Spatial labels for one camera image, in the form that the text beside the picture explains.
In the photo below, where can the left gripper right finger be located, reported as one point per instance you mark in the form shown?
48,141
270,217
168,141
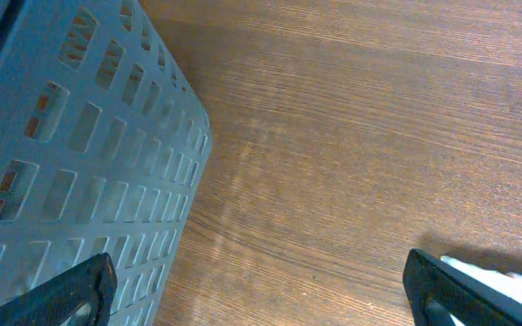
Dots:
440,294

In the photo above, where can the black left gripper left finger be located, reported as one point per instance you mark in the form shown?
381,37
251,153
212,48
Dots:
82,295

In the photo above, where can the dark grey plastic basket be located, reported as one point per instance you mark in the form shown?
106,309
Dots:
102,146

